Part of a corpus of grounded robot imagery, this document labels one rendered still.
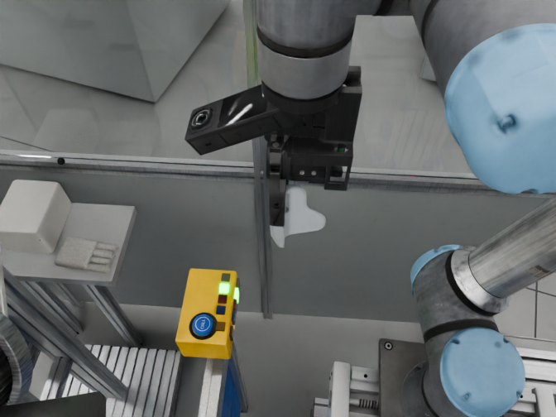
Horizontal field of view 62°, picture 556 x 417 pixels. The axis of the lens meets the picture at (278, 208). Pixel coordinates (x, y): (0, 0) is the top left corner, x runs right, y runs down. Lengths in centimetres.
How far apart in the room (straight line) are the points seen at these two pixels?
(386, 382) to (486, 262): 33
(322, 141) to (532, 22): 24
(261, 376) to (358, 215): 91
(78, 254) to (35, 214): 14
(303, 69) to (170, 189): 101
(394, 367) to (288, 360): 111
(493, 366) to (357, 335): 136
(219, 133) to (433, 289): 49
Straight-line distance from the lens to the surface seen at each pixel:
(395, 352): 97
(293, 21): 34
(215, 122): 45
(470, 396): 75
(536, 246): 71
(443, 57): 27
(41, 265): 137
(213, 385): 112
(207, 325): 92
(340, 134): 43
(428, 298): 81
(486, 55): 25
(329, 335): 207
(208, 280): 97
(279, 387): 199
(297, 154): 43
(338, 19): 35
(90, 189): 144
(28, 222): 132
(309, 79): 36
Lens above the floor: 193
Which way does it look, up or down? 55 degrees down
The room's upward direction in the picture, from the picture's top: straight up
